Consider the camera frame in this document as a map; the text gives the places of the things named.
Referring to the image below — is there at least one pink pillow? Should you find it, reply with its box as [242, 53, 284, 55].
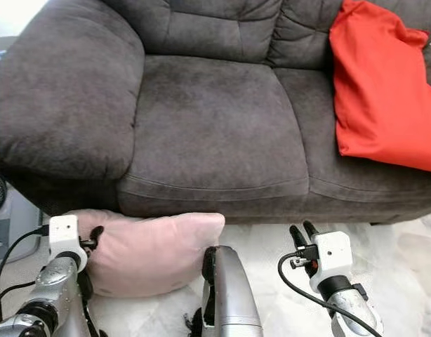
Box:
[67, 209, 226, 298]

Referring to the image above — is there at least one silver robot leg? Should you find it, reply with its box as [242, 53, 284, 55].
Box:
[200, 245, 265, 337]

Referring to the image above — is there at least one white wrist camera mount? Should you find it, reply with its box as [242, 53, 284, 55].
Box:
[310, 231, 354, 293]
[48, 214, 89, 271]

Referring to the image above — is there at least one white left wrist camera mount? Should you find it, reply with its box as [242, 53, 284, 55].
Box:
[48, 214, 89, 271]

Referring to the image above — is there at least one red pillow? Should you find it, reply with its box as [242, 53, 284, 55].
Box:
[329, 0, 431, 174]

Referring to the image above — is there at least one grey appliance with buttons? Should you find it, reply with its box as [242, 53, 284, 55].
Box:
[0, 188, 43, 267]

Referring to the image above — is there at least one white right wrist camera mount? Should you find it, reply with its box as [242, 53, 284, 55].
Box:
[310, 231, 354, 293]

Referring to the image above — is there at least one dark grey fabric sofa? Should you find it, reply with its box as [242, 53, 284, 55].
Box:
[0, 0, 431, 225]

